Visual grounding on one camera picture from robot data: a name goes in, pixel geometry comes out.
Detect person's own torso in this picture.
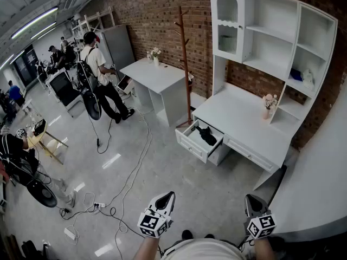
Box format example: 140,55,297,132
162,238,245,260

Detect white metal shelf rack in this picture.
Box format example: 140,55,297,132
77,6,116,37

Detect black umbrella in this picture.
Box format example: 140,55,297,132
191,125,217,146

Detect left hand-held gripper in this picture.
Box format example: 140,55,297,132
138,191,176,238

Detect long white cable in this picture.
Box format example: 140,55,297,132
112,107,154,260

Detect white box red interior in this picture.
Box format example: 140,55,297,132
117,75,136,96

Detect white drawer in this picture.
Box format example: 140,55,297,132
223,135,275,173
175,119,225,164

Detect person's right forearm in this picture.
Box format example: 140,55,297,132
253,236,275,260

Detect black box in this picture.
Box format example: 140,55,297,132
31,119,47,134

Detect person's left forearm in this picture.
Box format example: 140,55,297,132
132,236,161,260

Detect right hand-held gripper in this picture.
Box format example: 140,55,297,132
243,194,278,239

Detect brown wooden coat rack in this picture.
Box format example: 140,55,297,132
173,5,200,128

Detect blue folded cloth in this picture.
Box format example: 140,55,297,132
288,68,303,82

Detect grey metal cabinet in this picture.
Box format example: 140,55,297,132
96,24,136,85

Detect ceiling tube light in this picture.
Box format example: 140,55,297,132
30,22,57,40
10,6,59,39

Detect black bag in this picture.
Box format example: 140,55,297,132
21,239,48,260

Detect pink flower vase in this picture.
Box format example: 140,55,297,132
262,93,279,120

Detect black office chair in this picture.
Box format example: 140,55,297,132
48,71,82,118

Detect white plush toy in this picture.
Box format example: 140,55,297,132
301,68,315,90

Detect white closed drawer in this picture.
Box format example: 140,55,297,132
223,135,275,173

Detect white flower vase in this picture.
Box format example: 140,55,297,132
147,47,163,67

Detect yellow round table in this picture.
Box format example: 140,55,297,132
27,120,69,165

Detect white hutch shelf cabinet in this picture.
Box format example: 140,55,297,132
209,0,339,131

